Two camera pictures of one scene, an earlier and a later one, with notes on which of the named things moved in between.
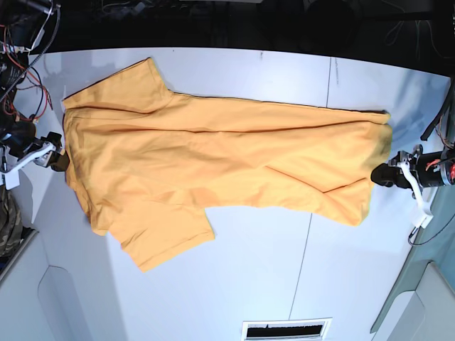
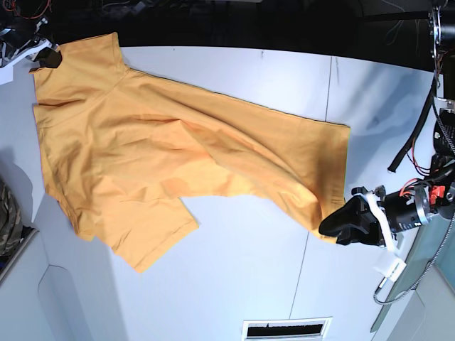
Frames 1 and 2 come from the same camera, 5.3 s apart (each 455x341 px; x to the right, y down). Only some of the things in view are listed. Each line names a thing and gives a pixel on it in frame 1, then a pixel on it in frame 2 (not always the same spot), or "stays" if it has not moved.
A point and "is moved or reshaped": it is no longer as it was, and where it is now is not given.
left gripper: (19, 147) to (20, 44)
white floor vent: (298, 329) stays
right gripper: (421, 168) to (397, 211)
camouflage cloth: (11, 224) stays
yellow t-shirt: (146, 163) is moved or reshaped
